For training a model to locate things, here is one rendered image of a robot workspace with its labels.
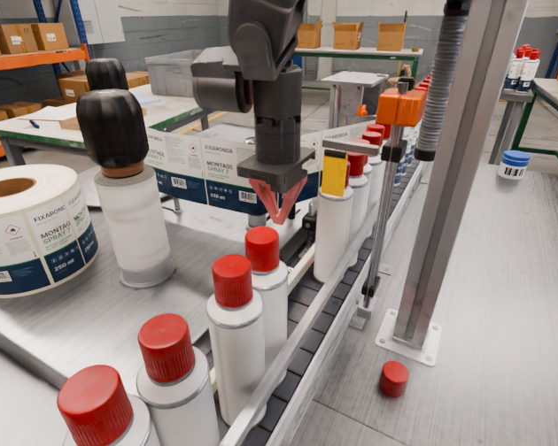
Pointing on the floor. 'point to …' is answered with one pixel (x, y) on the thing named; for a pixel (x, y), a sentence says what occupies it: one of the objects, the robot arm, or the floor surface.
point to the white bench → (46, 134)
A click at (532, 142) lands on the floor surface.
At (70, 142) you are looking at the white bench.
